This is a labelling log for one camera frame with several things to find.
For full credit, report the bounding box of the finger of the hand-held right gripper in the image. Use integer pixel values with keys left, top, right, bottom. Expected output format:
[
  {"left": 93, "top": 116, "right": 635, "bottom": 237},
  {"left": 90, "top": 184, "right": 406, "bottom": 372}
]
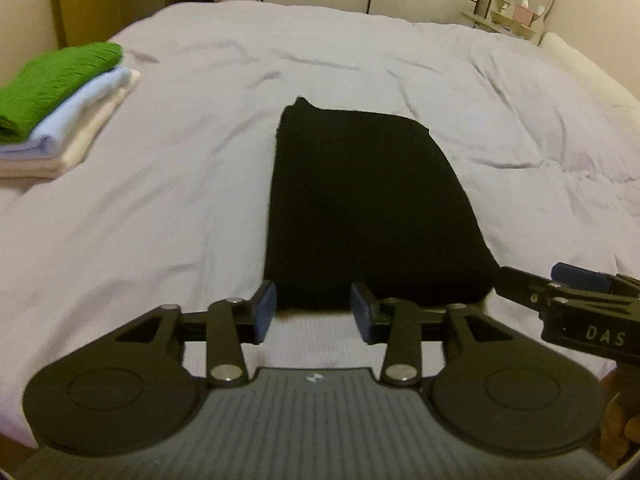
[
  {"left": 495, "top": 266, "right": 561, "bottom": 322},
  {"left": 550, "top": 261, "right": 617, "bottom": 295}
]

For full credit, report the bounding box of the green folded garment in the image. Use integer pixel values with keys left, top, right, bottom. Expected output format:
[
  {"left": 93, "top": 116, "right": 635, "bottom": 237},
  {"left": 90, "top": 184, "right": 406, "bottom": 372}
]
[{"left": 0, "top": 41, "right": 124, "bottom": 144}]

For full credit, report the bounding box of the bed with white sheet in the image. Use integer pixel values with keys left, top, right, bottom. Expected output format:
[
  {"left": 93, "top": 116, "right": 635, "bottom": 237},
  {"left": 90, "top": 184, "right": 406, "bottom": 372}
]
[{"left": 0, "top": 0, "right": 640, "bottom": 451}]

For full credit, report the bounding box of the person's right hand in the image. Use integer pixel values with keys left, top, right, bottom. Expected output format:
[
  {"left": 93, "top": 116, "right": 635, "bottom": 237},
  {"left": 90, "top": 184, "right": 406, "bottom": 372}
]
[{"left": 599, "top": 367, "right": 640, "bottom": 467}]

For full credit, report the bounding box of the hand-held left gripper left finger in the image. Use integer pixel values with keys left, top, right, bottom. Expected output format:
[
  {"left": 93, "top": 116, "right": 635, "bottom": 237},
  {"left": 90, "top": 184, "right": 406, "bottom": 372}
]
[{"left": 115, "top": 280, "right": 279, "bottom": 389}]

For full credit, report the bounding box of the white vanity table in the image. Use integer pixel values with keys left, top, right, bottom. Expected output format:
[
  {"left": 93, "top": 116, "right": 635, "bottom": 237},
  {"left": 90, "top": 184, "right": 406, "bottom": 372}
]
[{"left": 459, "top": 9, "right": 547, "bottom": 47}]

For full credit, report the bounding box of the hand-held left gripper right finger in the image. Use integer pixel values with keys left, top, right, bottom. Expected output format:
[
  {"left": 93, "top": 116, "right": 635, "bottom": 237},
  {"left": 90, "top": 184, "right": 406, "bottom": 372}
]
[{"left": 350, "top": 281, "right": 502, "bottom": 387}]

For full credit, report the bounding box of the white cushion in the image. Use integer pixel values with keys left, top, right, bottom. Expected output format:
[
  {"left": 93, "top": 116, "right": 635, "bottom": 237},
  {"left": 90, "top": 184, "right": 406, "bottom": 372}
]
[{"left": 541, "top": 32, "right": 640, "bottom": 116}]

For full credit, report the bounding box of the gold curtain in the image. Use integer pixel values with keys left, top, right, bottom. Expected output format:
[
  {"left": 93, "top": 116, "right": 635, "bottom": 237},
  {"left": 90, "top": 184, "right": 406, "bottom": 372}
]
[{"left": 50, "top": 0, "right": 177, "bottom": 52}]

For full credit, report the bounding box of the light blue folded garment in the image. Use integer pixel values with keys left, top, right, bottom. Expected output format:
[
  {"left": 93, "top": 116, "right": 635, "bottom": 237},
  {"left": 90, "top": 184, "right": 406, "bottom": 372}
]
[{"left": 0, "top": 66, "right": 132, "bottom": 161}]

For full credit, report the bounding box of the black garment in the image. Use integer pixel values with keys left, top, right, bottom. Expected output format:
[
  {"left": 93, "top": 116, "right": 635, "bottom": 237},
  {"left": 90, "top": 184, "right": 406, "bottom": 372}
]
[{"left": 262, "top": 96, "right": 501, "bottom": 311}]

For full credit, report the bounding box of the white folded garment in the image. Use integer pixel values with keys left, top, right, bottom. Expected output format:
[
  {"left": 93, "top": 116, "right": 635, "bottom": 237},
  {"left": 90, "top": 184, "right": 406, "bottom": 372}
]
[{"left": 0, "top": 70, "right": 142, "bottom": 181}]

